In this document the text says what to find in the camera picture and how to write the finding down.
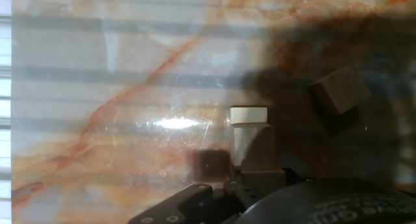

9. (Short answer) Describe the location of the small wooden cube block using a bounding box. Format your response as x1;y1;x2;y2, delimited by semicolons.
228;106;268;125
309;65;372;116
240;168;287;195
230;123;280;172

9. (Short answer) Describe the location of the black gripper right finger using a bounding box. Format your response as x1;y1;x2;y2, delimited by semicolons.
285;167;305;186

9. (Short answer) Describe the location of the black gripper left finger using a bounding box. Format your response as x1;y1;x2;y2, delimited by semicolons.
127;180;265;224

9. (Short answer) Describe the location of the orange marble pattern sheet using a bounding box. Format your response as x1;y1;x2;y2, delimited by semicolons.
11;0;416;224

